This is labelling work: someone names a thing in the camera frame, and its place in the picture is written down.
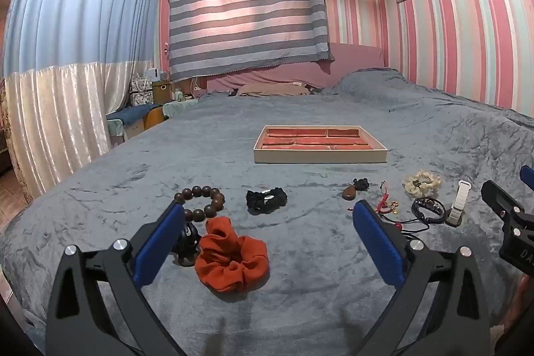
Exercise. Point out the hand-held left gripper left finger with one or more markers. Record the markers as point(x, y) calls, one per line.
point(158, 243)

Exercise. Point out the white watch band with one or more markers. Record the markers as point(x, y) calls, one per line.
point(457, 206)

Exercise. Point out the beige pillow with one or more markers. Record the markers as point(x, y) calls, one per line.
point(271, 89)

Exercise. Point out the blue folded cloth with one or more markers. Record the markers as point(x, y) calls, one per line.
point(127, 115)

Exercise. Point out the beige tray with red lining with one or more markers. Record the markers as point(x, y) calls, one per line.
point(319, 145)

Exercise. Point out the brown cardboard box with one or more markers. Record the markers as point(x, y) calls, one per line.
point(162, 91)

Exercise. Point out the brown pendant with black knot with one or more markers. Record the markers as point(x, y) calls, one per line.
point(349, 192)

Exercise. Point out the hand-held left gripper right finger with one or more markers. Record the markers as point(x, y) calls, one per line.
point(377, 243)

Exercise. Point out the orange scrunchie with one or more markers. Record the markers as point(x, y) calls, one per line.
point(225, 256)

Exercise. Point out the pink bed cover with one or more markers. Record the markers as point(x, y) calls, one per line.
point(317, 68)

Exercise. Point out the person's right hand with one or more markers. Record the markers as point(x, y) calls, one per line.
point(521, 297)

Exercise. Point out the grey striped hanging cloth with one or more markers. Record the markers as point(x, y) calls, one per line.
point(246, 1)

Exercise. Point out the wooden chair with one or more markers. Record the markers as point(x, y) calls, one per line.
point(152, 116)

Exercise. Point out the black hair clip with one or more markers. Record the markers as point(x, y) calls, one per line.
point(187, 245)

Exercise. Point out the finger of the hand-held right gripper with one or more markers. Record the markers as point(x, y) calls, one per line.
point(500, 199)
point(528, 173)

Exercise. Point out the white satin curtain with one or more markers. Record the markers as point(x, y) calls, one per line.
point(58, 122)

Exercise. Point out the blue curtain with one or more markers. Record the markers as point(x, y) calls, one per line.
point(79, 1)

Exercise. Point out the cream scrunchie with black label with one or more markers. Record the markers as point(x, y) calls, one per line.
point(429, 181)

